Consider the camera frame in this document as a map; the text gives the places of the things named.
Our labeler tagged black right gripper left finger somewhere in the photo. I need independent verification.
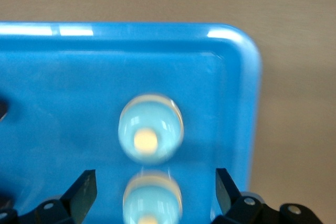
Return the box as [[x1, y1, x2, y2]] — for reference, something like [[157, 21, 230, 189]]
[[0, 168, 98, 224]]

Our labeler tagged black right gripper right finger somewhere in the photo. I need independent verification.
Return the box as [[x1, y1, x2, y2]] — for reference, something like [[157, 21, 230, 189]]
[[209, 167, 322, 224]]

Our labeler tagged blue call bell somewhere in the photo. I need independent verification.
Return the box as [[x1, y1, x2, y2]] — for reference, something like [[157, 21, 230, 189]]
[[122, 170, 183, 224], [117, 93, 184, 166]]

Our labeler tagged large dark electrolytic capacitor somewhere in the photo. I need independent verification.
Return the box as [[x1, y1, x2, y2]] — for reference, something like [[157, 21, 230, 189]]
[[0, 97, 9, 121]]

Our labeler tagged blue plastic tray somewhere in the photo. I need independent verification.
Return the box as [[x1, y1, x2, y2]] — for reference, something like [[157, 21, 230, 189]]
[[0, 21, 262, 224]]

